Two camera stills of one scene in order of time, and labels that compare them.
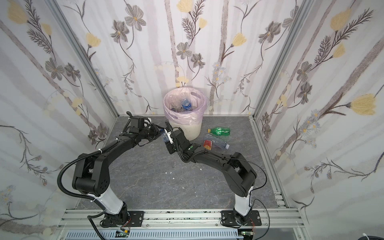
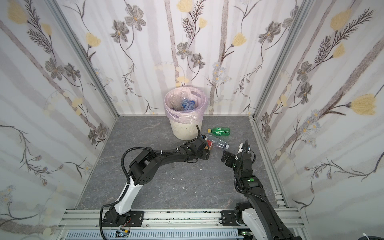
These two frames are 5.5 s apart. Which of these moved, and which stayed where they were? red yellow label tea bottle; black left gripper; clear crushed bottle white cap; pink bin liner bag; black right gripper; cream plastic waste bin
Moved: black left gripper; black right gripper
Stayed: pink bin liner bag; cream plastic waste bin; red yellow label tea bottle; clear crushed bottle white cap
